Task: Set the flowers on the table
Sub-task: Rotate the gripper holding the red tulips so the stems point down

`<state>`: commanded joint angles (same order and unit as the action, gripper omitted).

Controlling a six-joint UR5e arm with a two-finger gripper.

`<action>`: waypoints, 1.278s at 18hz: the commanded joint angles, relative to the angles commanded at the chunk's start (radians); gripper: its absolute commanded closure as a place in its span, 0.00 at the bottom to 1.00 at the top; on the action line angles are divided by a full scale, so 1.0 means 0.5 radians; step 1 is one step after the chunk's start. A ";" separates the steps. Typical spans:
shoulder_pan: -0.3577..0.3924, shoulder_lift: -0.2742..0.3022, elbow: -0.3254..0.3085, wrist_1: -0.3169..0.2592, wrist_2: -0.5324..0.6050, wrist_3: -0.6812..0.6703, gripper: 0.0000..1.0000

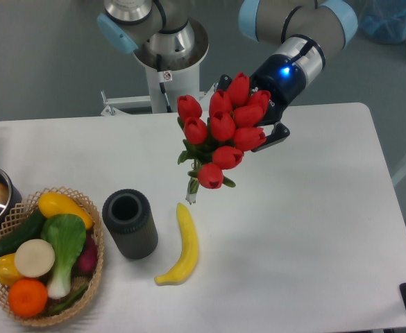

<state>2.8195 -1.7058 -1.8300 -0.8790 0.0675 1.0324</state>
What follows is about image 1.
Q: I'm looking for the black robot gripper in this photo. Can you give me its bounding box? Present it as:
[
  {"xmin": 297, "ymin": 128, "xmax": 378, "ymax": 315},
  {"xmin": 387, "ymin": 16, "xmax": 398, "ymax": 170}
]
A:
[{"xmin": 216, "ymin": 55, "xmax": 305, "ymax": 153}]

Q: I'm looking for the red tulip bouquet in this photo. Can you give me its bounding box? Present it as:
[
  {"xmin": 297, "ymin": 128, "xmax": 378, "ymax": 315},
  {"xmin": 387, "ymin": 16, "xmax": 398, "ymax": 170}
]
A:
[{"xmin": 177, "ymin": 72, "xmax": 271, "ymax": 204}]

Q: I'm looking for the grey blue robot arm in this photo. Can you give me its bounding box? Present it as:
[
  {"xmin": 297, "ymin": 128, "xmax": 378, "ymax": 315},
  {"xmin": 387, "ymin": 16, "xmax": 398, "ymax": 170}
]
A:
[{"xmin": 96, "ymin": 1, "xmax": 357, "ymax": 147}]

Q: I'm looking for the blue plastic bag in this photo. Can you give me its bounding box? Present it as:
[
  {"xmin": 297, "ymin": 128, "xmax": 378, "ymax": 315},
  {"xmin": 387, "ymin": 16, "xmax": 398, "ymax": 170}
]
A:
[{"xmin": 359, "ymin": 1, "xmax": 406, "ymax": 46}]

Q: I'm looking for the dark grey ribbed vase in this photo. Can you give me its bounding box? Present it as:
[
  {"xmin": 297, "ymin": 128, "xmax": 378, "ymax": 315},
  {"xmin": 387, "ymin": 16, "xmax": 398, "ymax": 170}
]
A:
[{"xmin": 102, "ymin": 189, "xmax": 158, "ymax": 259}]

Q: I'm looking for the yellow banana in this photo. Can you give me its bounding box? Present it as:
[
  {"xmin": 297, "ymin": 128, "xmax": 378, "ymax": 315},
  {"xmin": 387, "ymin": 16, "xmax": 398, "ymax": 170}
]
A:
[{"xmin": 154, "ymin": 203, "xmax": 199, "ymax": 286}]

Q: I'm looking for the yellow squash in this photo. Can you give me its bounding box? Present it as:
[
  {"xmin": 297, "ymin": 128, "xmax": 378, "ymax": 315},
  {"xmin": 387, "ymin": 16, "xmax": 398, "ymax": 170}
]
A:
[{"xmin": 37, "ymin": 192, "xmax": 94, "ymax": 230}]

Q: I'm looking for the green bok choy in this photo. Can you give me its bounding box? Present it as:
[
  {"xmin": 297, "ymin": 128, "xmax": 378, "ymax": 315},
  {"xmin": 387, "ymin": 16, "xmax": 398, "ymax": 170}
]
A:
[{"xmin": 41, "ymin": 214, "xmax": 86, "ymax": 299}]

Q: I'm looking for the purple red onion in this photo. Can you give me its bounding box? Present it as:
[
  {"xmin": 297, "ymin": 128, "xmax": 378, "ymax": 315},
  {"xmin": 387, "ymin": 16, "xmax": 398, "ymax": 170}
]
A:
[{"xmin": 76, "ymin": 234, "xmax": 98, "ymax": 274}]

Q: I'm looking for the green cucumber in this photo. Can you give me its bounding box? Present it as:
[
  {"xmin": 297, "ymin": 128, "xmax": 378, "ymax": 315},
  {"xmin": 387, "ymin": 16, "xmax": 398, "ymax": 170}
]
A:
[{"xmin": 0, "ymin": 209, "xmax": 46, "ymax": 257}]

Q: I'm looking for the woven wicker basket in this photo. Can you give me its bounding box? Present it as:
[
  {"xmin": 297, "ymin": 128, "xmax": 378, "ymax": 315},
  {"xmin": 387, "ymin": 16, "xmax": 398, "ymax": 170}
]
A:
[{"xmin": 0, "ymin": 187, "xmax": 104, "ymax": 327}]

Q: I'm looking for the green bean in basket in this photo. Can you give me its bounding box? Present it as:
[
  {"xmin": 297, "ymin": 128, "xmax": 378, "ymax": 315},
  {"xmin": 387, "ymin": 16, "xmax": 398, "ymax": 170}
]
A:
[{"xmin": 46, "ymin": 284, "xmax": 88, "ymax": 316}]

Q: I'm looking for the white round radish slice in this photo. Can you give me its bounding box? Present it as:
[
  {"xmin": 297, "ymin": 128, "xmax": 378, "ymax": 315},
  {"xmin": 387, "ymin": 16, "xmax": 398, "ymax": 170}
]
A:
[{"xmin": 15, "ymin": 239, "xmax": 55, "ymax": 278}]

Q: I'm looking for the orange fruit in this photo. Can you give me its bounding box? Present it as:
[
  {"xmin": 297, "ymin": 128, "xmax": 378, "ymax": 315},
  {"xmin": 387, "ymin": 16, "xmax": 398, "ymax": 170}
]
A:
[{"xmin": 8, "ymin": 279, "xmax": 48, "ymax": 318}]

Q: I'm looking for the yellow bell pepper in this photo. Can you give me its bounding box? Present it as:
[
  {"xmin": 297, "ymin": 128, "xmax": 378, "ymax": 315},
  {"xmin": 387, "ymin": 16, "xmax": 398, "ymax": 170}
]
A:
[{"xmin": 0, "ymin": 253, "xmax": 24, "ymax": 287}]

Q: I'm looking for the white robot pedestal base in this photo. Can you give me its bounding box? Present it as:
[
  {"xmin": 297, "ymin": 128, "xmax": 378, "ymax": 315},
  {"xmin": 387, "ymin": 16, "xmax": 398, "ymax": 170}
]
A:
[{"xmin": 101, "ymin": 18, "xmax": 209, "ymax": 116}]

